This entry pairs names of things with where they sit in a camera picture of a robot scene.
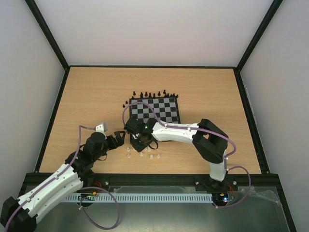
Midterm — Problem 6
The black frame post right rear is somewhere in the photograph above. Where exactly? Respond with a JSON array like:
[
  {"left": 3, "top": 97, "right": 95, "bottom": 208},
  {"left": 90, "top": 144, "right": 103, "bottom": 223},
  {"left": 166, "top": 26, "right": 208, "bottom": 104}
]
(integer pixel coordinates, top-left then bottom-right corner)
[{"left": 236, "top": 0, "right": 283, "bottom": 72}]

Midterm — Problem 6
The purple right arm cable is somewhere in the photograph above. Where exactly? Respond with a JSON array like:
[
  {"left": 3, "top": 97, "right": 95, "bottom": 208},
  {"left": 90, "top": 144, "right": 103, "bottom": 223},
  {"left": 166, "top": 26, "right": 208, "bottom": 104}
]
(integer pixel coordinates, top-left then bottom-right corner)
[{"left": 122, "top": 101, "right": 253, "bottom": 208}]

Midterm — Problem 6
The black front frame rail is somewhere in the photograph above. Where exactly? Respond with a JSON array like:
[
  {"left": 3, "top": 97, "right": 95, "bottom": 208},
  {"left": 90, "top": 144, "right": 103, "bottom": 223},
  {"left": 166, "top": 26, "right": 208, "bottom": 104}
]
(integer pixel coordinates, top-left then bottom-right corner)
[{"left": 84, "top": 174, "right": 282, "bottom": 193}]

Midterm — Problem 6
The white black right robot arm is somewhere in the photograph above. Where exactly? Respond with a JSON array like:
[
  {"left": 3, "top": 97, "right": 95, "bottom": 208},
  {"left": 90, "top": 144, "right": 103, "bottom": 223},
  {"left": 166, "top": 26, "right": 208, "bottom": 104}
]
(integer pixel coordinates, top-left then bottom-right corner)
[{"left": 124, "top": 118, "right": 228, "bottom": 189}]

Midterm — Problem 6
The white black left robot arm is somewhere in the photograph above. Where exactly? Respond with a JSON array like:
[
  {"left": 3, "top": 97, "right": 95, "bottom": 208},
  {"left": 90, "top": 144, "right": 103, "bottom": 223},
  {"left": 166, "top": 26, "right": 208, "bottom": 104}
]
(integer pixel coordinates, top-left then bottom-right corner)
[{"left": 0, "top": 131, "right": 125, "bottom": 232}]

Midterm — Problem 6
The white slotted cable duct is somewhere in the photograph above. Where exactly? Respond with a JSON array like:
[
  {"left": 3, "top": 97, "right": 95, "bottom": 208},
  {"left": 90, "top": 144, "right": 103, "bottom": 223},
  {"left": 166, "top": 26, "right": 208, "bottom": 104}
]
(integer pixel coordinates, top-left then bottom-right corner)
[{"left": 63, "top": 193, "right": 213, "bottom": 203}]

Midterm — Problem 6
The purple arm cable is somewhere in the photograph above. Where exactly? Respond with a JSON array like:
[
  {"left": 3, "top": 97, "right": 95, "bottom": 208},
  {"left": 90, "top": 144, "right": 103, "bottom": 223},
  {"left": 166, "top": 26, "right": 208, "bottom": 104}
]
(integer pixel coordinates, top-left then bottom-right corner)
[
  {"left": 3, "top": 125, "right": 121, "bottom": 229},
  {"left": 122, "top": 101, "right": 253, "bottom": 208}
]

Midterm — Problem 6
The black chess piece row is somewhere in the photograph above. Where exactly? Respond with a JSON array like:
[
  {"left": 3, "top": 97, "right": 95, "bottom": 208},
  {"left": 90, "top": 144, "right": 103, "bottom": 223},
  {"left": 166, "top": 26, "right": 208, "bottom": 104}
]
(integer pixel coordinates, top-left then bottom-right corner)
[{"left": 131, "top": 89, "right": 179, "bottom": 99}]

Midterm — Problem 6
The black frame post left rear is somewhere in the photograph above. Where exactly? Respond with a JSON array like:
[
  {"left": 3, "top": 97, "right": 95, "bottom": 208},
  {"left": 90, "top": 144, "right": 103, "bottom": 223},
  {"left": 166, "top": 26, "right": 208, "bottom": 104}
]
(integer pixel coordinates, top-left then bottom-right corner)
[{"left": 25, "top": 0, "right": 69, "bottom": 71}]

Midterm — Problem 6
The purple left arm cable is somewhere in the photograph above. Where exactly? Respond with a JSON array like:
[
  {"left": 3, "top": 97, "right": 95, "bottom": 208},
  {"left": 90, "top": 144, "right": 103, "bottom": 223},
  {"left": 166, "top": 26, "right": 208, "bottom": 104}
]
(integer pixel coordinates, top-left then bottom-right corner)
[{"left": 3, "top": 125, "right": 121, "bottom": 229}]

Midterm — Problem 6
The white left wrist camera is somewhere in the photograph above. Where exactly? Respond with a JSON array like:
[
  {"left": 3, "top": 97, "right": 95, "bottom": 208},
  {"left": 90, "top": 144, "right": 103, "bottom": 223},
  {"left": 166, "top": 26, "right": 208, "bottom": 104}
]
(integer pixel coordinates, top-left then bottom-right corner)
[{"left": 95, "top": 122, "right": 108, "bottom": 133}]

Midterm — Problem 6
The black white chessboard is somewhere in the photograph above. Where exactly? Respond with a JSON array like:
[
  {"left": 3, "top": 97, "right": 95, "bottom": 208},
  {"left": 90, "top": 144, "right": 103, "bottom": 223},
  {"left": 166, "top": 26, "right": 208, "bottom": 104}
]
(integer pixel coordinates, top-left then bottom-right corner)
[{"left": 126, "top": 98, "right": 181, "bottom": 124}]

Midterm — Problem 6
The black frame post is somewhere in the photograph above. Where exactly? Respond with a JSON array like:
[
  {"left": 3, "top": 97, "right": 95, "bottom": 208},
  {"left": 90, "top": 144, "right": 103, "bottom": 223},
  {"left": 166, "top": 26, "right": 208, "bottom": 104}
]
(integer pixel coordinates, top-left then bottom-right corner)
[
  {"left": 236, "top": 0, "right": 283, "bottom": 72},
  {"left": 25, "top": 0, "right": 69, "bottom": 71}
]

